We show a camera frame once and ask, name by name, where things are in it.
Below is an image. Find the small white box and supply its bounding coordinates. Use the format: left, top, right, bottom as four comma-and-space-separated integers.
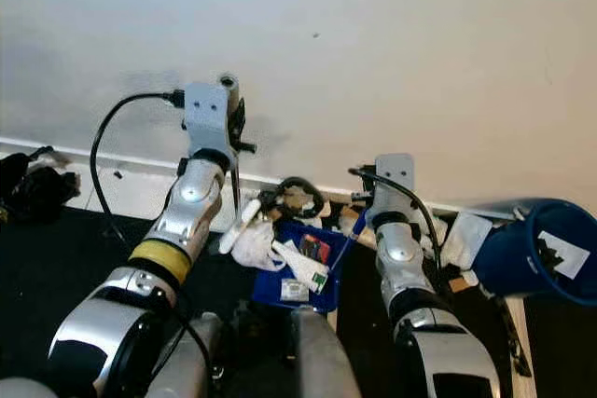
282, 280, 311, 304

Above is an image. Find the white flat paper package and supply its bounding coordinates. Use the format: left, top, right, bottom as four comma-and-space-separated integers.
272, 238, 332, 295

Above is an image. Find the white crumpled plastic bag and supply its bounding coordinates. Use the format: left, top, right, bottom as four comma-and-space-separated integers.
229, 221, 285, 273

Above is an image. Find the white flat plastic container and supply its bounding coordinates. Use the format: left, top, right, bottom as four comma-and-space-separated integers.
440, 212, 495, 273

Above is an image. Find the grey left robot leg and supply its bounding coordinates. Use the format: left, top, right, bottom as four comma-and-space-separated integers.
145, 312, 225, 398

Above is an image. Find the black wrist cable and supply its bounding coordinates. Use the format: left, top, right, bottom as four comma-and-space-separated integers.
347, 165, 444, 268
90, 90, 187, 231

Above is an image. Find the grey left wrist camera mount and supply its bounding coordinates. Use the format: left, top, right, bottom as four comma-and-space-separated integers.
182, 74, 237, 158

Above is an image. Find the black orange snack packet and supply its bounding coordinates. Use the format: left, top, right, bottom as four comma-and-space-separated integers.
300, 235, 332, 267

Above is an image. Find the blue long-handled dustpan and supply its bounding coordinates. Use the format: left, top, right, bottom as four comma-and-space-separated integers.
250, 204, 374, 315

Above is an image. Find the grey robot leg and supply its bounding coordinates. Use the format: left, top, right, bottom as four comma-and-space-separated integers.
289, 309, 365, 398
145, 312, 225, 398

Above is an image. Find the black crumpled bag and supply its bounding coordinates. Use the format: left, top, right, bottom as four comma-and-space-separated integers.
0, 144, 80, 226

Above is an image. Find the blue plastic bucket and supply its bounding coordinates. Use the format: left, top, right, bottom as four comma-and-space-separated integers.
471, 198, 597, 308

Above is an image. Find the pale wooden plank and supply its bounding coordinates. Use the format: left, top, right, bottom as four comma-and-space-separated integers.
494, 295, 537, 398

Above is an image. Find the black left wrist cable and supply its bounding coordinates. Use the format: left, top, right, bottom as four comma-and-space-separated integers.
90, 90, 187, 231

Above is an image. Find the white paper sheet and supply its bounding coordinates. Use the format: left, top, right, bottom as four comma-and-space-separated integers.
538, 230, 593, 280

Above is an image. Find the grey right robot leg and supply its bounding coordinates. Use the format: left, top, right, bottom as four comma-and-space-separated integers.
289, 309, 365, 398

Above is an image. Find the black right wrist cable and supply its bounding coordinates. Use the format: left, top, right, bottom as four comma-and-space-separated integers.
347, 165, 444, 268

